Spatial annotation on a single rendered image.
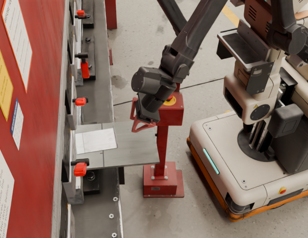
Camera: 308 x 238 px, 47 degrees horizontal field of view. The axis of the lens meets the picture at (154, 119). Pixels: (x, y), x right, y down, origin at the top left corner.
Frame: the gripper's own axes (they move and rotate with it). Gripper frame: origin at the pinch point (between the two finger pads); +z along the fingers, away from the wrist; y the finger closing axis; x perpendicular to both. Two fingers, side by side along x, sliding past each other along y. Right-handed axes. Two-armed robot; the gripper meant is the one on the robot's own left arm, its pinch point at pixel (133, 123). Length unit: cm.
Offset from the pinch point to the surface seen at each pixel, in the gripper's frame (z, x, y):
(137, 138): 5.4, 4.8, 0.0
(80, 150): 15.0, -11.2, 3.2
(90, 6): 20, -3, -100
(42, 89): -30, -38, 33
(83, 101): -13.6, -23.7, 13.2
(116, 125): 8.7, -0.8, -6.1
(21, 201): -33, -40, 54
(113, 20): 80, 51, -215
